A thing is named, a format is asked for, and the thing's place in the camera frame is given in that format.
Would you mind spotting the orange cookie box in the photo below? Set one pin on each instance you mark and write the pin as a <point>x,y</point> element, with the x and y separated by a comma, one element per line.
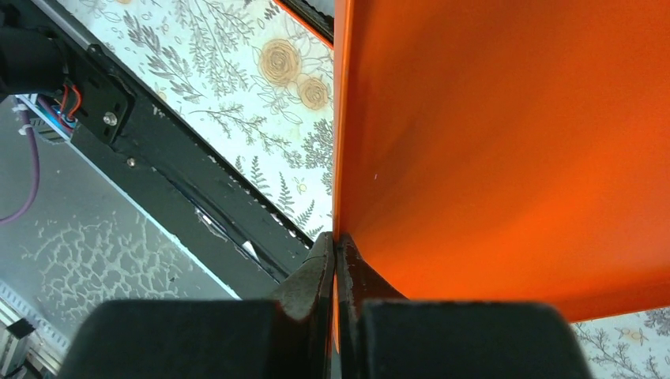
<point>315,16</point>

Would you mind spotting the floral table mat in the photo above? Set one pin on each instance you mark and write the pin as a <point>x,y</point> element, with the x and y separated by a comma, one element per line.
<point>247,77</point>

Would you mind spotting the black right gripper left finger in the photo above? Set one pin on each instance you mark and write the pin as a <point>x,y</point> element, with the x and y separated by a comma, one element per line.
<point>284,335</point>

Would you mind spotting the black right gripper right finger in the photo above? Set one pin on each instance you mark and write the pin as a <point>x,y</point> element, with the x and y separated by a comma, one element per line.
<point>382,334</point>

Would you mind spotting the orange box lid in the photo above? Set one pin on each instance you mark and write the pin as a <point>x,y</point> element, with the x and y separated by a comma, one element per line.
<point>507,150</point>

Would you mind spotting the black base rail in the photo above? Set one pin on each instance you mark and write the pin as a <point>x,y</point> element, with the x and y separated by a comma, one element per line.
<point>228,228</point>

